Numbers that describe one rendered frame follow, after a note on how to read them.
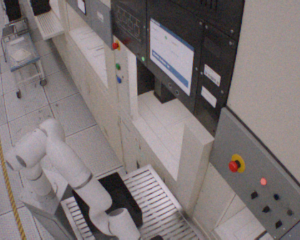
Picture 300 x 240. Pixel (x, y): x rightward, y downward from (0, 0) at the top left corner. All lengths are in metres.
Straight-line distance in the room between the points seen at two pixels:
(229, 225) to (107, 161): 1.57
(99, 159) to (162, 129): 1.10
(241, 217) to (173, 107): 0.87
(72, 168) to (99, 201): 0.15
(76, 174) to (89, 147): 1.90
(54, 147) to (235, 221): 0.96
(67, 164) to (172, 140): 0.92
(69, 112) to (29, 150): 2.24
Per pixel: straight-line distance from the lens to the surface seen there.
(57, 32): 3.16
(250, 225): 1.45
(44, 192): 1.65
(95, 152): 2.76
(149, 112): 1.83
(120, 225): 1.04
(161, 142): 1.66
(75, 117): 3.12
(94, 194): 0.94
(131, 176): 1.66
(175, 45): 1.01
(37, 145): 1.00
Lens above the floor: 2.15
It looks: 46 degrees down
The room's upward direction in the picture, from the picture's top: straight up
